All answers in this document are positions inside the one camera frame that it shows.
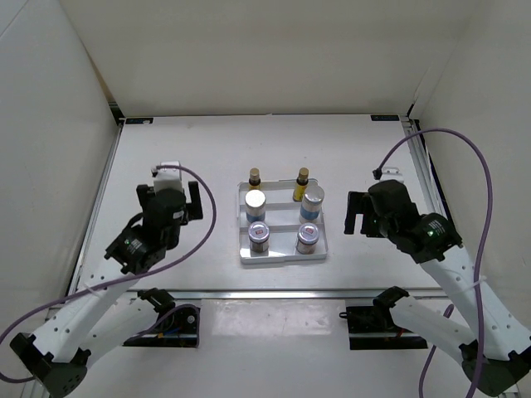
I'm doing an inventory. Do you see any front aluminium rail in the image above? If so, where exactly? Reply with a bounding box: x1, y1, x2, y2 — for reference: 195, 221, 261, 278
124, 289, 453, 300

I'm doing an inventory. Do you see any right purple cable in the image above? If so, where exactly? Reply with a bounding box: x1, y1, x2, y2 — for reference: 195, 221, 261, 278
372, 128, 495, 398

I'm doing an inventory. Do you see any white divided tray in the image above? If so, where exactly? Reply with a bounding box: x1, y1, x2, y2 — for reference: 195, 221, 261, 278
236, 179, 329, 267

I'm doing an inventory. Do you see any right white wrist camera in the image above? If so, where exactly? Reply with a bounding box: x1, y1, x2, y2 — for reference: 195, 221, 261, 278
373, 166, 404, 183

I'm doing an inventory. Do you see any purple cable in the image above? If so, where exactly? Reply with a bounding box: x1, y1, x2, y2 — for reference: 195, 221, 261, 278
0, 164, 217, 382
372, 128, 495, 398

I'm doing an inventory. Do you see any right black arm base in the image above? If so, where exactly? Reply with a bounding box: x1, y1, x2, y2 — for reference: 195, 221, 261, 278
339, 286, 427, 351

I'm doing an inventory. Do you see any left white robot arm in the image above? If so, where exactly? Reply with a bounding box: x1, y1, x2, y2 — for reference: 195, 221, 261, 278
10, 178, 206, 397

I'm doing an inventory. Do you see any orange spice jar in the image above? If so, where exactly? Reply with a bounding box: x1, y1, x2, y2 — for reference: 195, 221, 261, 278
296, 223, 319, 255

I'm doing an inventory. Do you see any dark spice jar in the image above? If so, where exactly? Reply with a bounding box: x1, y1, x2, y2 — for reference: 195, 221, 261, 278
248, 221, 270, 253

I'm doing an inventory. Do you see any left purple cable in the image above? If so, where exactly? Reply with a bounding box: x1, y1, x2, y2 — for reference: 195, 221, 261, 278
0, 164, 217, 382

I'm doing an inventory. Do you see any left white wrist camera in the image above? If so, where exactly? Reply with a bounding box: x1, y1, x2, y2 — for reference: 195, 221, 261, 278
151, 161, 184, 192

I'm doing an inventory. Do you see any blue label jar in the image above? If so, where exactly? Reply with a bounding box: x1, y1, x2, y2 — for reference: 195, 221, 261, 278
245, 189, 266, 223
299, 185, 325, 223

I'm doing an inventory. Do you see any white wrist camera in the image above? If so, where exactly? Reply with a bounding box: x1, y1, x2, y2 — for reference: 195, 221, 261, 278
151, 161, 184, 192
373, 166, 404, 183

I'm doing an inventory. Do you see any yellow sauce bottle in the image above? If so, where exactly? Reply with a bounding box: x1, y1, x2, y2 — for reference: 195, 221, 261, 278
248, 167, 261, 190
292, 167, 309, 201

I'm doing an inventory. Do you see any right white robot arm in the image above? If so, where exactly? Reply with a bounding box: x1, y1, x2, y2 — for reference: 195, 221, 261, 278
344, 180, 530, 397

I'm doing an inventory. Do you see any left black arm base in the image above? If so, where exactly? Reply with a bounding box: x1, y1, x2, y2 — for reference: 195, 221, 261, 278
123, 288, 201, 348

